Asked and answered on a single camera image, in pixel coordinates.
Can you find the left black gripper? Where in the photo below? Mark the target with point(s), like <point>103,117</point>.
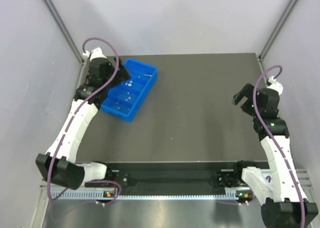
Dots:
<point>121,70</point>

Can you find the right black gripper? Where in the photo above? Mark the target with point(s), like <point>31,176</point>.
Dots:
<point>244,95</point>

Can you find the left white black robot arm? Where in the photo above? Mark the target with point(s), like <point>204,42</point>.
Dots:
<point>57,165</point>

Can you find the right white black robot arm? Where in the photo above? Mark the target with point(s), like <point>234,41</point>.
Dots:
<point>281,197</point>

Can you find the blue plastic compartment bin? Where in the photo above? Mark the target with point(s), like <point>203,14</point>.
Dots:
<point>138,91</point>

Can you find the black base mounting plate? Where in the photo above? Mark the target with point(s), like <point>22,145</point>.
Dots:
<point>173,178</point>

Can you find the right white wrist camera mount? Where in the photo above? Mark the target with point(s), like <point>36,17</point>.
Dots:
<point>274,85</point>

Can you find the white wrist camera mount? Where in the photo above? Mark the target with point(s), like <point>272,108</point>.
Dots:
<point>274,85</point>
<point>95,53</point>

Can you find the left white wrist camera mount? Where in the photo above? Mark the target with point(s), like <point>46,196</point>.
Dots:
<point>95,53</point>

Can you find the left aluminium corner post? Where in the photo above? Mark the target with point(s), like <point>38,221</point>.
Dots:
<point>63,29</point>

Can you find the aluminium corner post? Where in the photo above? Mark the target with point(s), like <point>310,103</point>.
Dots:
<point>63,29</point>
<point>277,29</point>

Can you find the grey slotted cable duct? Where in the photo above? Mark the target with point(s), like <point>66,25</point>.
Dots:
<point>228,194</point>

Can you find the right aluminium corner post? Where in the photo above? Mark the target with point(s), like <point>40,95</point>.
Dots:
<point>277,29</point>

